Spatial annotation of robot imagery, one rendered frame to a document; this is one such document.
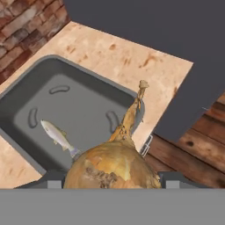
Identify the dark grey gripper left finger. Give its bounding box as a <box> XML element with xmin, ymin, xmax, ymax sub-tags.
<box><xmin>14</xmin><ymin>170</ymin><xmax>68</xmax><ymax>190</ymax></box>

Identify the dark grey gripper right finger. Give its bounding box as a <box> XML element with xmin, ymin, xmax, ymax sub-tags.
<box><xmin>158</xmin><ymin>171</ymin><xmax>211</xmax><ymax>190</ymax></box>

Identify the yellow-brown onion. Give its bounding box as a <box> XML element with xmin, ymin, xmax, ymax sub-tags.
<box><xmin>62</xmin><ymin>79</ymin><xmax>163</xmax><ymax>190</ymax></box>

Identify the silver fish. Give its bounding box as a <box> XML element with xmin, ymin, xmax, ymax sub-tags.
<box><xmin>40</xmin><ymin>119</ymin><xmax>81</xmax><ymax>158</ymax></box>

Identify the dark grey cabinet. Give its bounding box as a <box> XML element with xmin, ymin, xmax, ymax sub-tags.
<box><xmin>62</xmin><ymin>0</ymin><xmax>225</xmax><ymax>144</ymax></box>

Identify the silver cabinet handle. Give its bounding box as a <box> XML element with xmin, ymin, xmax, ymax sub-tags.
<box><xmin>140</xmin><ymin>134</ymin><xmax>155</xmax><ymax>156</ymax></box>

